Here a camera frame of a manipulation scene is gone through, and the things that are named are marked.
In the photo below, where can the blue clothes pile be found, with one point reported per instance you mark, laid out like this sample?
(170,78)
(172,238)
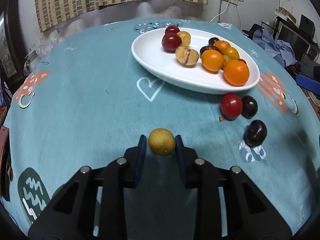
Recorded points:
(283,52)

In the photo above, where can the dark brown rotten fruit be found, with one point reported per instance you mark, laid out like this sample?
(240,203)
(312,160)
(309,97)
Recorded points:
(205,48)

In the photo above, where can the red cherry tomato back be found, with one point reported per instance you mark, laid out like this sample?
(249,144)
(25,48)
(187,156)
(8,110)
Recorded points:
(231,106)

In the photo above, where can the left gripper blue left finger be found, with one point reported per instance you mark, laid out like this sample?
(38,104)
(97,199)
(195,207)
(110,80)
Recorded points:
(140,157)

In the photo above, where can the beige striped melon pear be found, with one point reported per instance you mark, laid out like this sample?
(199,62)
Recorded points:
(186,56)

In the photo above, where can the green yellow small fruit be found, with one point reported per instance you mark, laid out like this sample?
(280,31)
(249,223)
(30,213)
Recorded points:
(226,58)
(162,142)

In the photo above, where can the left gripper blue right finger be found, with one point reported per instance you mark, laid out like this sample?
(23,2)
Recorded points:
(179,151)

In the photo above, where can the black monitor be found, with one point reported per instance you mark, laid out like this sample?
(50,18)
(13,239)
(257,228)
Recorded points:
(300,38)

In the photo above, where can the dark framed mirror cabinet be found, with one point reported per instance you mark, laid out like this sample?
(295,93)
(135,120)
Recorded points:
(12,47)

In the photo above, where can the dark purple plum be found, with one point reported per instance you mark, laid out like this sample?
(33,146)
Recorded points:
(249,106)
(255,134)

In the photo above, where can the green yellow small fruit back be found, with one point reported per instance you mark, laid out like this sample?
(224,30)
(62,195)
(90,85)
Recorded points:
(226,58)

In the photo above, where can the white oval plate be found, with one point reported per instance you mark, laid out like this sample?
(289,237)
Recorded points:
(148,52)

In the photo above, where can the large red plum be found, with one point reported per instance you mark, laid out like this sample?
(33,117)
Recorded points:
(172,29)

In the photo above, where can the yellow spotted fruit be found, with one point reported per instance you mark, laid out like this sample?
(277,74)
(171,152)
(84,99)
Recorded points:
(185,38)

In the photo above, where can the teal patterned tablecloth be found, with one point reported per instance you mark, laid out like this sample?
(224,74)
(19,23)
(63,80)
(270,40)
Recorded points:
(89,100)

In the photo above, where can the large orange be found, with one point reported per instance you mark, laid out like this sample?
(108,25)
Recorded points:
(212,60)
(236,73)

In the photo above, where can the dark purple plum back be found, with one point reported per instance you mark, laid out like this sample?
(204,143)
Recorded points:
(249,106)

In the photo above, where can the white kettle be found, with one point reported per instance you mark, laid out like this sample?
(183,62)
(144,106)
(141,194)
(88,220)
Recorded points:
(31,61)

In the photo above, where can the small orange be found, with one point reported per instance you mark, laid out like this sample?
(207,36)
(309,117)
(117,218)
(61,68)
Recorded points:
(221,45)
(231,52)

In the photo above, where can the green yellow small fruit front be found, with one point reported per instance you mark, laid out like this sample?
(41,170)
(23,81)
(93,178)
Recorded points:
(162,142)

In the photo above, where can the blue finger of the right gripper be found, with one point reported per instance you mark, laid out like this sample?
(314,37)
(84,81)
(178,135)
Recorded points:
(308,83)

